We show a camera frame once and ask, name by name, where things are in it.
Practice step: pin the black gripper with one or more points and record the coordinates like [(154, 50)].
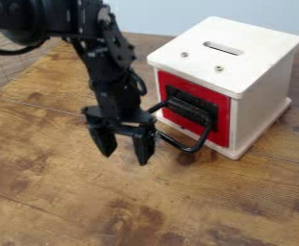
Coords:
[(118, 116)]

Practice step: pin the red drawer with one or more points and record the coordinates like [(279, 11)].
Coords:
[(195, 107)]

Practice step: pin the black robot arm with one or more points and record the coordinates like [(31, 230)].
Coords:
[(85, 24)]

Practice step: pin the white wooden cabinet box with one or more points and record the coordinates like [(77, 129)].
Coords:
[(235, 66)]

